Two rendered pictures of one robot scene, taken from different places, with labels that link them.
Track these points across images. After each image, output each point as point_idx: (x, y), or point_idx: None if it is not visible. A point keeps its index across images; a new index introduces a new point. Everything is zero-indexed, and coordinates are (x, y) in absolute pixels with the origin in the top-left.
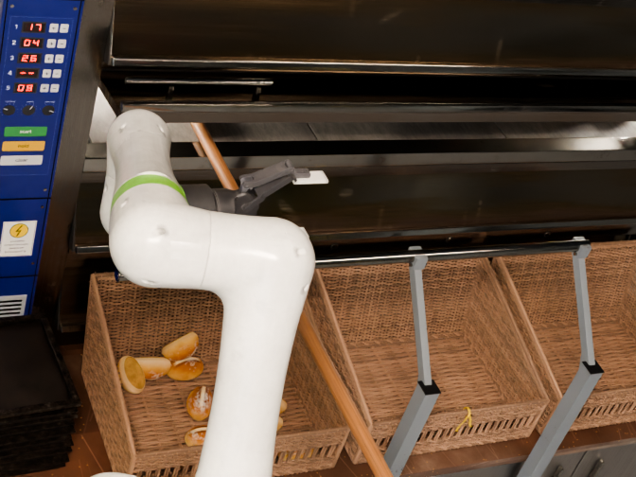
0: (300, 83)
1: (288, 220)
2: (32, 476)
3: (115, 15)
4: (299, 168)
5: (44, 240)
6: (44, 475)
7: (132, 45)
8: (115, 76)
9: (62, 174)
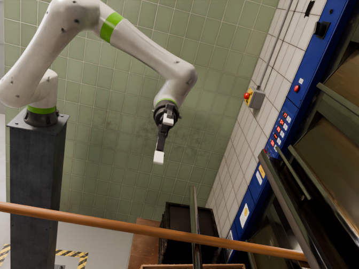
0: (352, 256)
1: (75, 3)
2: (157, 258)
3: (309, 131)
4: (171, 112)
5: (250, 232)
6: (157, 262)
7: (302, 148)
8: (299, 170)
9: (265, 204)
